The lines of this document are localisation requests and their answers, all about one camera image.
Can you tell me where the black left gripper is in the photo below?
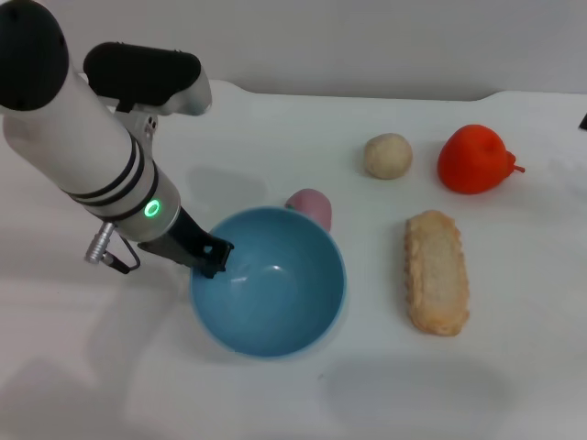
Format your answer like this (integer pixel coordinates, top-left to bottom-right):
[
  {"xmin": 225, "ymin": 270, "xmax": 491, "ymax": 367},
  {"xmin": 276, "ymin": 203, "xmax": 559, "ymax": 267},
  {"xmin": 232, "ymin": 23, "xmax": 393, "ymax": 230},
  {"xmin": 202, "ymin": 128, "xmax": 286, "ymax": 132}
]
[{"xmin": 137, "ymin": 206, "xmax": 236, "ymax": 281}]

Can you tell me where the blue bowl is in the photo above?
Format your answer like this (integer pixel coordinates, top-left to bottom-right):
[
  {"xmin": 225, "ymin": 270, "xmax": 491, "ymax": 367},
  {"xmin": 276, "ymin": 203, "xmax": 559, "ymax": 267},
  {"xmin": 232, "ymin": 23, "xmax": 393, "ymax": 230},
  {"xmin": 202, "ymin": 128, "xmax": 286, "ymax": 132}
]
[{"xmin": 189, "ymin": 205, "xmax": 348, "ymax": 358}]

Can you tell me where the long toasted bread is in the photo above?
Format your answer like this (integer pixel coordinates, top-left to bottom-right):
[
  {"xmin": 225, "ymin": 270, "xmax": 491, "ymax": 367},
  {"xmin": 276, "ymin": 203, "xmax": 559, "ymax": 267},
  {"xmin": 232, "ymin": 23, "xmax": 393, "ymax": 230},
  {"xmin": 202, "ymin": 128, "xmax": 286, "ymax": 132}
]
[{"xmin": 404, "ymin": 209, "xmax": 471, "ymax": 338}]

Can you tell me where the pink toy peach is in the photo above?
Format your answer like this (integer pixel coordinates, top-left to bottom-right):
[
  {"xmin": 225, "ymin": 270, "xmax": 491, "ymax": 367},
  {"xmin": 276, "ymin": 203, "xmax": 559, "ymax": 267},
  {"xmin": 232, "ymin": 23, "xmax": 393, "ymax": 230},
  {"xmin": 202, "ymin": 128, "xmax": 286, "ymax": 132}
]
[{"xmin": 283, "ymin": 187, "xmax": 333, "ymax": 231}]

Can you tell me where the red pepper toy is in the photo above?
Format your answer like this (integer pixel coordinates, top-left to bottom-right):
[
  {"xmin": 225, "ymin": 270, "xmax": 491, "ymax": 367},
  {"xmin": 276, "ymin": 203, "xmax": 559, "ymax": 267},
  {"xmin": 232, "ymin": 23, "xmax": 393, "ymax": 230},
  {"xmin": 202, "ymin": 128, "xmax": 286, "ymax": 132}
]
[{"xmin": 437, "ymin": 123, "xmax": 527, "ymax": 196}]

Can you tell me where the beige round bun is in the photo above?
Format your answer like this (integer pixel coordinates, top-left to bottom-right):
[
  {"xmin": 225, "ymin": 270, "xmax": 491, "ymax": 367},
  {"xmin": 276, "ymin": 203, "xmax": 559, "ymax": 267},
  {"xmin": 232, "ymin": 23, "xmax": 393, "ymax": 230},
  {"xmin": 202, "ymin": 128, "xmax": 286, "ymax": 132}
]
[{"xmin": 363, "ymin": 132, "xmax": 414, "ymax": 180}]

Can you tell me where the left arm cable with connector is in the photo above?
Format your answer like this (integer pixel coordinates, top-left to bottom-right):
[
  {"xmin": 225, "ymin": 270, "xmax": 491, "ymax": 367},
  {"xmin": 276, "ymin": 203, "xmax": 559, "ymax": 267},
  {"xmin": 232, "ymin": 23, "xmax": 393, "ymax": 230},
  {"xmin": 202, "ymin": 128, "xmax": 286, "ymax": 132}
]
[{"xmin": 83, "ymin": 221, "xmax": 141, "ymax": 276}]

